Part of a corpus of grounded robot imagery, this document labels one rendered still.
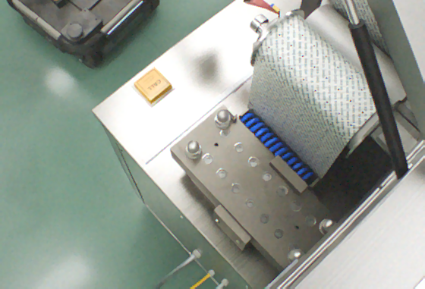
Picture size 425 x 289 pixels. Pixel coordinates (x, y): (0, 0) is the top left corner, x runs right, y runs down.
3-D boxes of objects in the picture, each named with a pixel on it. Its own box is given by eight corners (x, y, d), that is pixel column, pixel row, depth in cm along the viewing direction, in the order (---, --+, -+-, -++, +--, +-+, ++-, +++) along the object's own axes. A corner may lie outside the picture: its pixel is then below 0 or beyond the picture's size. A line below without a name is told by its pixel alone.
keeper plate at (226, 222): (219, 215, 124) (220, 203, 113) (248, 245, 121) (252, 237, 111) (211, 221, 123) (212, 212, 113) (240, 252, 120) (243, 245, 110)
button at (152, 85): (155, 70, 139) (154, 65, 136) (172, 87, 137) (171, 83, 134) (133, 86, 137) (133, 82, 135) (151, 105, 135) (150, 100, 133)
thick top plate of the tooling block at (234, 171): (222, 114, 127) (223, 103, 121) (343, 236, 116) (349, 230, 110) (171, 157, 122) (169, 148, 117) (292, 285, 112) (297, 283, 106)
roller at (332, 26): (323, 24, 119) (334, -6, 108) (406, 100, 112) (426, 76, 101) (288, 54, 116) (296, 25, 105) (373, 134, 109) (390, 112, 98)
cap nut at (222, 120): (223, 110, 120) (223, 102, 116) (234, 121, 119) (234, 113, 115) (211, 120, 119) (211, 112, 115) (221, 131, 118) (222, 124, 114)
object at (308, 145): (248, 105, 122) (255, 67, 105) (322, 178, 116) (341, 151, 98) (247, 107, 122) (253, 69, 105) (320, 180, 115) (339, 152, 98)
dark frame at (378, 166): (282, 90, 137) (294, 52, 118) (374, 181, 128) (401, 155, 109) (262, 108, 135) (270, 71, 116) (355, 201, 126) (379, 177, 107)
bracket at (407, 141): (391, 121, 93) (395, 117, 91) (415, 144, 92) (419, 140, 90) (375, 139, 92) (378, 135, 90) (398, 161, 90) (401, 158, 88)
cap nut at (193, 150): (194, 139, 118) (193, 132, 113) (205, 151, 117) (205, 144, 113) (181, 150, 117) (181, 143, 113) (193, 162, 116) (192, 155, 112)
